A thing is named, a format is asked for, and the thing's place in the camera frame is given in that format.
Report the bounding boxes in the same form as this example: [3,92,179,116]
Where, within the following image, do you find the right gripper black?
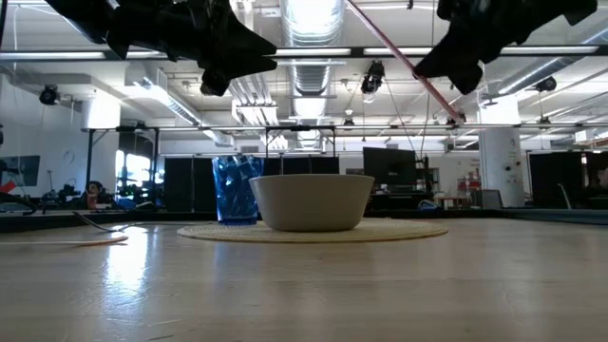
[412,0,599,96]

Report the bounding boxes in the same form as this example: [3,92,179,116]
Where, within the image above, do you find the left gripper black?
[106,0,278,97]

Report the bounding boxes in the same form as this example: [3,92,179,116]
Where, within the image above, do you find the black monitor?
[362,146,418,192]

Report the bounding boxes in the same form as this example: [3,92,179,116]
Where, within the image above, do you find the black partition panels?
[163,156,341,213]
[528,151,608,211]

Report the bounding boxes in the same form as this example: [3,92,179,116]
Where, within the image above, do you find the dark wall picture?
[0,155,42,187]

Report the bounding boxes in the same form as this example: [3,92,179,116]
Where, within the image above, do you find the black background metal frame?
[80,123,608,210]

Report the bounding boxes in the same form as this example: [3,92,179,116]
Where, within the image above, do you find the red straw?
[345,0,466,125]

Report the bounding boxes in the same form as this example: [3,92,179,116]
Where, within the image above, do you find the silver ceiling duct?
[278,0,348,151]

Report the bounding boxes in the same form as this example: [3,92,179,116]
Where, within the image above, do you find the white round pillar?
[477,94,526,209]

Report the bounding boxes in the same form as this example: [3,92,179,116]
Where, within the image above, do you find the white bowl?
[248,173,376,233]

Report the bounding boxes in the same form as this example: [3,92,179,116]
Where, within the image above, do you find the spoon with red handle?
[0,236,130,248]

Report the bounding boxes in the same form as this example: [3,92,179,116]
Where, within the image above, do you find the person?
[83,180,115,211]

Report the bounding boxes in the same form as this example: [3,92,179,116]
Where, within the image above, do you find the blue patterned cup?
[211,155,264,226]

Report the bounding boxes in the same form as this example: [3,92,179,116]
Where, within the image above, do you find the round woven straw placemat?
[176,218,449,245]

